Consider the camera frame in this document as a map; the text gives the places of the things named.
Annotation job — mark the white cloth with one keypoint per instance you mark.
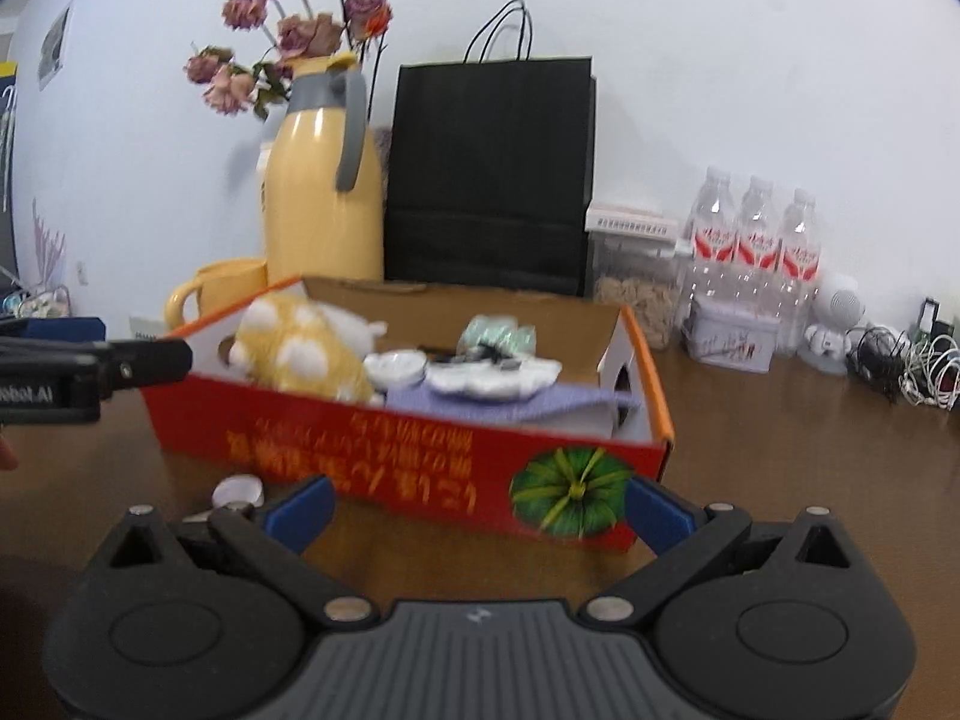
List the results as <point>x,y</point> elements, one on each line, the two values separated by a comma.
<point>508,379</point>

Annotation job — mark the wall poster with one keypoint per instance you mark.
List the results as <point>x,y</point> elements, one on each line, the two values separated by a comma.
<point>53,48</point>

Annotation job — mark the white robot figurine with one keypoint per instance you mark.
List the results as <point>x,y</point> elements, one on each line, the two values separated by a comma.
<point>837,309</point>

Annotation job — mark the yellow mug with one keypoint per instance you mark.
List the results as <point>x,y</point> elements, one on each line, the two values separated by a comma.
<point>216,287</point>

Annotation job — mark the yellow thermos jug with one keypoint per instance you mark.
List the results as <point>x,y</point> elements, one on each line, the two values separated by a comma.
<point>323,200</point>

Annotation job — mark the water bottle middle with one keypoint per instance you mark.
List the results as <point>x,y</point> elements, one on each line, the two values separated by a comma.
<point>757,246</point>

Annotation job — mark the white round lid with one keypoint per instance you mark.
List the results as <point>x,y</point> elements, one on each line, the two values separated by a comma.
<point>238,489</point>

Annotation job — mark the yellow white plush toy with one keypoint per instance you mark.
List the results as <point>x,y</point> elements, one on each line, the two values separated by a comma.
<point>298,346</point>

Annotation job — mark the wall socket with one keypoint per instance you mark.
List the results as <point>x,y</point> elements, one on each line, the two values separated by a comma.
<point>144,328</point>

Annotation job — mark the white box behind jug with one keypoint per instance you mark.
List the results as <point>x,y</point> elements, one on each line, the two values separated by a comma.
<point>261,168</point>

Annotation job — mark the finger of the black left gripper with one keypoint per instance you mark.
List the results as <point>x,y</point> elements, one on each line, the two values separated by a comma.
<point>132,364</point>

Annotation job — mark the clear food container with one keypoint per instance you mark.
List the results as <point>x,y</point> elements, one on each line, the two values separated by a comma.
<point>633,261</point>

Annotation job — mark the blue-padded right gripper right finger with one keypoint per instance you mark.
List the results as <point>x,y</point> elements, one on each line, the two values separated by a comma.
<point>688,543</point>

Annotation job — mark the red cardboard box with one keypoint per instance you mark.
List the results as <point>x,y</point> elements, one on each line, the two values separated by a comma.
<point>560,478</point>

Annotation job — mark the beige clear plastic piece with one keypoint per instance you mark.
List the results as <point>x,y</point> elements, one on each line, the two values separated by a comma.
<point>196,521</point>

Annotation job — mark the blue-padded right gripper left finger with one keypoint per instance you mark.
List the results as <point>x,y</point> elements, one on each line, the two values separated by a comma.
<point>269,544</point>

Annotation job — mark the black paper bag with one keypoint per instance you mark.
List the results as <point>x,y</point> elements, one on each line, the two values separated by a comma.
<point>492,164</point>

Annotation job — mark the water bottle right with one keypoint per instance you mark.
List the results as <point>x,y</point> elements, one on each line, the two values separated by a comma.
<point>798,265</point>

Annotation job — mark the green iridescent plastic bag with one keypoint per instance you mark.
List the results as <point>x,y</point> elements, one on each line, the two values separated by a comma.
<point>503,333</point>

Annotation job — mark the water bottle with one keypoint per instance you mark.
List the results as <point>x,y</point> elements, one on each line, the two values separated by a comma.
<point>798,265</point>
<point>757,246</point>
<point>712,234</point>

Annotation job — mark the white tin box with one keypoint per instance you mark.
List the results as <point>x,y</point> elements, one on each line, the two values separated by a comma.
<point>730,335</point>

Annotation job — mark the dried pink flower bouquet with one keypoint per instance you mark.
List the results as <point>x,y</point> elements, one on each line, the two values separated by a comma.
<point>296,32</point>

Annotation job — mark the purple knitted cloth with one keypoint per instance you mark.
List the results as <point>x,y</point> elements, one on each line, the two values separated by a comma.
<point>557,400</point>

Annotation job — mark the water bottle left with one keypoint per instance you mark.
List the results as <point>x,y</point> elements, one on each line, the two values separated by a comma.
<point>712,234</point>

